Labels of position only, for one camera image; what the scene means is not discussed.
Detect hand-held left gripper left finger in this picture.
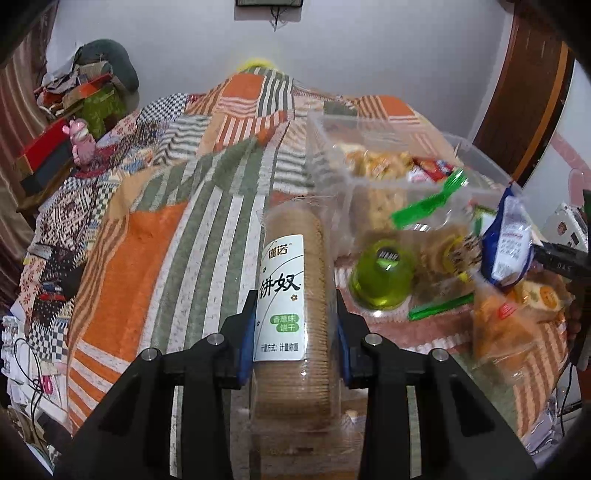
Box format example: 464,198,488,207
55,290,258,480

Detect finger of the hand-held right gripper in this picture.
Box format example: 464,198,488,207
531,240,591,278

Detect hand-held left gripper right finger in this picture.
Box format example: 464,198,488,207
335,290,537,480

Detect blue and white snack packet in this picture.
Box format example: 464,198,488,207
480,186,537,290

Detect round cracker roll packet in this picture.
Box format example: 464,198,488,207
249,202,366,480

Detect clear plastic storage box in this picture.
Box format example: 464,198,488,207
306,110,526,234

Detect yellow cake packet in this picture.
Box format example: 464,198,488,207
516,277,574,325

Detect green jelly cup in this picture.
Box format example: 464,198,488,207
348,239,415,311

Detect orange snack packet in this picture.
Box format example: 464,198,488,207
471,290,542,366

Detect green strip packet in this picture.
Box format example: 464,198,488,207
408,293,476,320

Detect patchwork blanket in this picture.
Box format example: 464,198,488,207
18,68,571,437

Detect clear cookie packet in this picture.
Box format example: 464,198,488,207
414,230,483,297

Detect pale cracker packet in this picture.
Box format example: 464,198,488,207
355,184,408,232

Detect green plastic fork packet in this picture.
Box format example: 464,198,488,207
390,168,468,230

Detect red snack packet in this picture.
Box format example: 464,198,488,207
406,157,459,184

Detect brown wooden door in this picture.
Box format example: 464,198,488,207
473,7,575,185

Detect pile of yellow snack packets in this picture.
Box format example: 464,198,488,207
342,147,415,182

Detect pink plush toy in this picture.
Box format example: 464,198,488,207
64,118,99,165

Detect red box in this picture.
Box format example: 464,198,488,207
17,116,80,193

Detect pile of clutter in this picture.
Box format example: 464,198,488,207
34,62,127,139

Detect grey green cushion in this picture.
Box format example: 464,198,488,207
75,39,140,93

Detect striped brown curtain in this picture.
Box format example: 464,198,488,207
0,25,58,232

